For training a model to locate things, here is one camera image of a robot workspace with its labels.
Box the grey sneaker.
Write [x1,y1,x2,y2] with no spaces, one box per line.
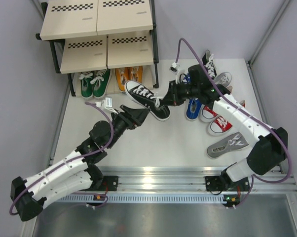
[207,132,249,159]
[214,72,232,87]

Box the aluminium mounting rail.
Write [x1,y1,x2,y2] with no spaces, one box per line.
[67,166,297,194]

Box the grey sneaker in front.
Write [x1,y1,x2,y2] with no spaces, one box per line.
[207,132,249,159]

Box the black sneaker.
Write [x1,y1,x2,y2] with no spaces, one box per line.
[124,80,171,121]
[202,49,217,79]

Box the red sneaker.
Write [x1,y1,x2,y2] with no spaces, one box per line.
[199,105,219,123]
[207,100,246,137]

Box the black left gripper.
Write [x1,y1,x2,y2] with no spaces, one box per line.
[106,105,150,150]

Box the blue sneaker upper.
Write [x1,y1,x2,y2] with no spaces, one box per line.
[179,73,190,84]

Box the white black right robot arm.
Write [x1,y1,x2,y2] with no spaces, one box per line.
[161,63,289,191]

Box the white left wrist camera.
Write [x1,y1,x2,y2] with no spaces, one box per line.
[95,97,116,113]

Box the red sneaker lower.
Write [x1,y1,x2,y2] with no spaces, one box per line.
[207,100,246,137]

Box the green sneaker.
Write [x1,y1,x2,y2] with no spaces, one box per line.
[79,71,93,100]
[91,69,111,99]

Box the grey sneaker at back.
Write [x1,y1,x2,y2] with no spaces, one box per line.
[214,72,232,87]

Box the grey slotted cable duct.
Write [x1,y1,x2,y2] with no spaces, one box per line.
[56,193,227,204]

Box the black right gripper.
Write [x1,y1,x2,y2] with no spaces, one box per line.
[161,79,200,107]

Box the red sneaker upper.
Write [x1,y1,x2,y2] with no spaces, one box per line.
[199,105,219,123]

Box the blue sneaker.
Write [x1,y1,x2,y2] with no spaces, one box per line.
[186,98,202,121]
[179,73,190,84]

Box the orange sneaker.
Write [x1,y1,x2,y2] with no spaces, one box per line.
[129,66,143,83]
[114,67,129,92]

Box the beige black shoe shelf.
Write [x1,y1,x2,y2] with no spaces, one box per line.
[36,0,159,96]

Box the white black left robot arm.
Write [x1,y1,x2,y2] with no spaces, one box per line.
[9,104,149,222]

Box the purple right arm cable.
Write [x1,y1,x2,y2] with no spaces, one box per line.
[175,38,294,210]

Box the blue sneaker lower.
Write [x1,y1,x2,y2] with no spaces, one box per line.
[186,98,202,121]

